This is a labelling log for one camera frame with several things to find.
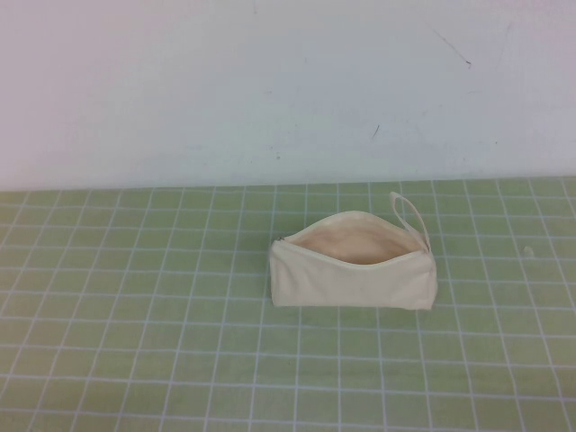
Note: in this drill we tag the cream fabric pencil case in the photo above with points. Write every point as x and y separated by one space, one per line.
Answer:
351 285

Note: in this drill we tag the green grid table mat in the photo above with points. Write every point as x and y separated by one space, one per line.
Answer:
135 360

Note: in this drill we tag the small clear tape scrap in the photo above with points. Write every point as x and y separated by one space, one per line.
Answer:
527 251

